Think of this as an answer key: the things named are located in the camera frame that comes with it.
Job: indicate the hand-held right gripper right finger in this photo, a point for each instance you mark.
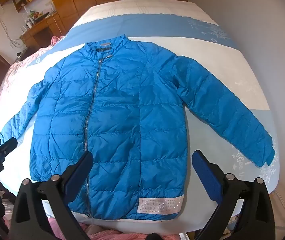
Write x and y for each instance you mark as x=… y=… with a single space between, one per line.
x=205 y=178

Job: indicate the white cup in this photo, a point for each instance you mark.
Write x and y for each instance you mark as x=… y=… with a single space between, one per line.
x=28 y=25

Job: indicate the wooden desk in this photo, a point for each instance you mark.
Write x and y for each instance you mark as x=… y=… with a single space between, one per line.
x=41 y=31

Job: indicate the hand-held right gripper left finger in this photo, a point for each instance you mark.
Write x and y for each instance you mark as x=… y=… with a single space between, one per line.
x=79 y=173

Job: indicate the black laptop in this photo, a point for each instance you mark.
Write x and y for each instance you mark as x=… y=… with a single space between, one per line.
x=42 y=15

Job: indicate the blue and white bed cover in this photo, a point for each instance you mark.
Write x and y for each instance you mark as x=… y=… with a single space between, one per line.
x=227 y=62

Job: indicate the blue padded jacket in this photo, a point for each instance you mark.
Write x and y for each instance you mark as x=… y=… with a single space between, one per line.
x=122 y=120

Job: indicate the pink fuzzy clothing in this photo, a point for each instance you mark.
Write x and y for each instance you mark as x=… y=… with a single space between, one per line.
x=132 y=233

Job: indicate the pink floral quilt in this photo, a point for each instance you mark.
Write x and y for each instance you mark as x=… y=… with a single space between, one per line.
x=0 y=87

